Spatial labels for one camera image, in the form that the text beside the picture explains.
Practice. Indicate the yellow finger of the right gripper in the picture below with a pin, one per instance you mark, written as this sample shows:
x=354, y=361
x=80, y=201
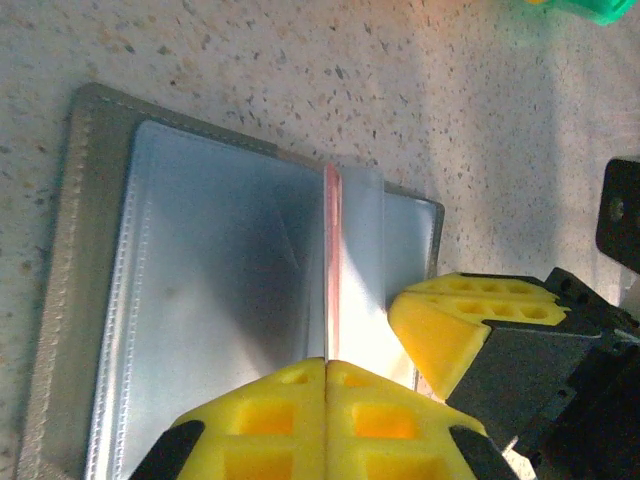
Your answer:
x=440, y=340
x=490, y=286

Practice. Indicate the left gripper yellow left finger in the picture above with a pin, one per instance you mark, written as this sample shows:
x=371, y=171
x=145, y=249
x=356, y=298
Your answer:
x=270, y=440

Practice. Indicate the green plastic bin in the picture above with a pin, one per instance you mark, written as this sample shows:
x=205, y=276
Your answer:
x=600, y=10

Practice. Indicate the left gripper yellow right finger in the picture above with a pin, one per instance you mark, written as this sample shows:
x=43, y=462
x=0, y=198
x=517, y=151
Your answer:
x=390, y=440

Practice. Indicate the red card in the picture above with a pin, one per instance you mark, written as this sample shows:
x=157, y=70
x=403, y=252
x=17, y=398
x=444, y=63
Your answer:
x=334, y=260

